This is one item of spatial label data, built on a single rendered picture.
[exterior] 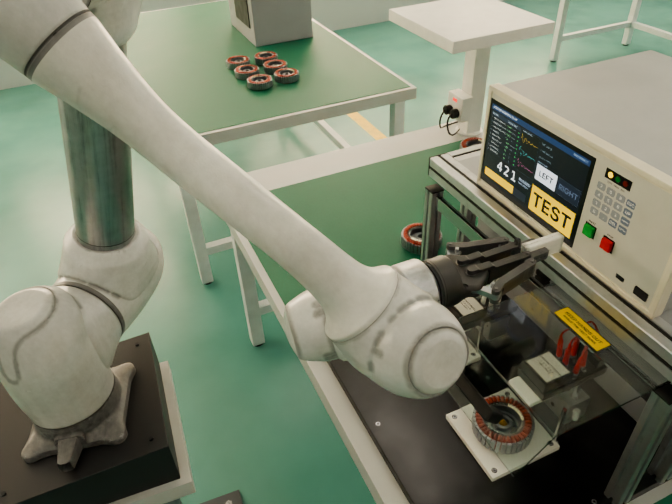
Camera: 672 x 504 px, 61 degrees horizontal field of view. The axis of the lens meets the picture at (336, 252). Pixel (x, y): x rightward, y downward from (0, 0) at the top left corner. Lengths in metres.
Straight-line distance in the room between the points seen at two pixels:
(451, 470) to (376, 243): 0.72
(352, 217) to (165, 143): 1.11
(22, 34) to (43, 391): 0.59
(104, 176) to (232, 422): 1.36
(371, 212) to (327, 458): 0.84
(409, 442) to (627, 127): 0.67
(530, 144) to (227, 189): 0.59
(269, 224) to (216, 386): 1.72
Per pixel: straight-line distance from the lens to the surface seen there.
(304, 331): 0.73
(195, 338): 2.48
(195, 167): 0.65
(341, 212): 1.75
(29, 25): 0.69
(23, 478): 1.19
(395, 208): 1.77
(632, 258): 0.95
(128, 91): 0.69
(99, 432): 1.15
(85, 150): 0.96
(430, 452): 1.15
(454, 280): 0.81
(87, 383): 1.08
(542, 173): 1.04
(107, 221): 1.05
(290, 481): 2.02
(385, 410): 1.20
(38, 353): 1.02
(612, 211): 0.95
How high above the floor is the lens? 1.73
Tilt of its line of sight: 38 degrees down
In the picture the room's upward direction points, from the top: 3 degrees counter-clockwise
